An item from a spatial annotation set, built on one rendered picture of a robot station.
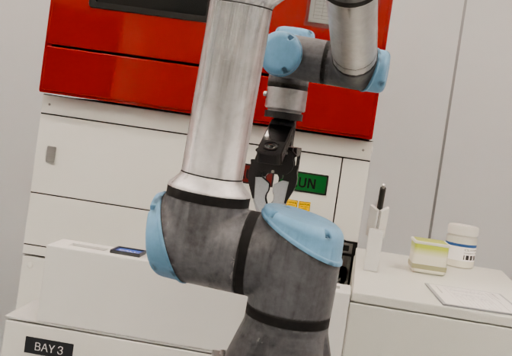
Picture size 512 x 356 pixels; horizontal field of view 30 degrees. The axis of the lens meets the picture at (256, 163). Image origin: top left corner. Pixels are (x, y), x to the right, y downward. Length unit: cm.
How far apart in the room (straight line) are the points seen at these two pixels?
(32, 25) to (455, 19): 169
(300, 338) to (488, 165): 259
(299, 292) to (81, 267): 60
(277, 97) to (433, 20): 212
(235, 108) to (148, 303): 56
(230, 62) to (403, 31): 255
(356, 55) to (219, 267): 44
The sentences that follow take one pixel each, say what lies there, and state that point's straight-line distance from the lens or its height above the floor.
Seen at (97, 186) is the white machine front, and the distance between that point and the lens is 238.
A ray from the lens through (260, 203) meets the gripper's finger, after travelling 174.
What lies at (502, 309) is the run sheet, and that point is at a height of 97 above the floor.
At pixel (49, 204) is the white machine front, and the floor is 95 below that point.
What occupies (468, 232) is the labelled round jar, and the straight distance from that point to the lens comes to 222.
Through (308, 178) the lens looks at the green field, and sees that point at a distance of 229.
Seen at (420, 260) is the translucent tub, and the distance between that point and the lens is 203.
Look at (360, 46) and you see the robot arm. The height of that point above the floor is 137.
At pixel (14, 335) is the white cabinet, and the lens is 181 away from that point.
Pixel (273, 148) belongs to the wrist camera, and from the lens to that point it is 166.
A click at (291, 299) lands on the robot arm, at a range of 126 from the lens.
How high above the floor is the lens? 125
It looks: 3 degrees down
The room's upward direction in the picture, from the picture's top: 8 degrees clockwise
